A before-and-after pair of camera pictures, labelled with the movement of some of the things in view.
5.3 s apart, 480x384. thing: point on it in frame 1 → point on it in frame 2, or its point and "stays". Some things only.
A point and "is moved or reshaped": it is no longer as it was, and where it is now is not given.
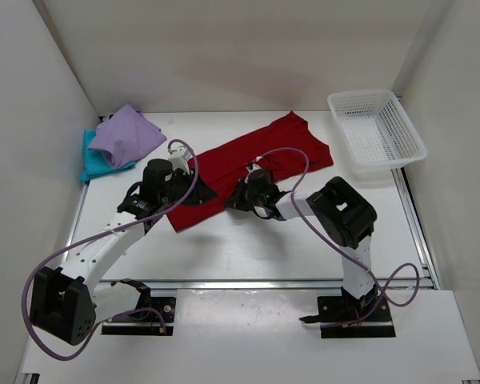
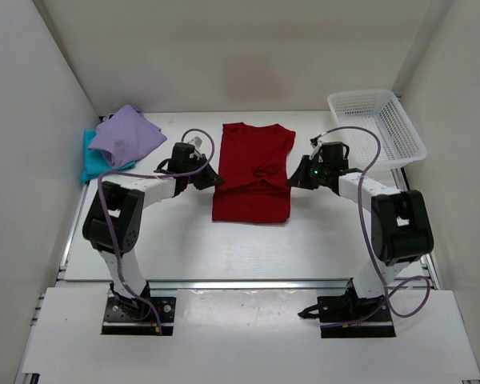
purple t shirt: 127,137 stays
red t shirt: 285,148 is moved or reshaped
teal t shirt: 94,164 stays
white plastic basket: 378,133 stays
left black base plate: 161,322 stays
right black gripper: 238,200 → 302,179
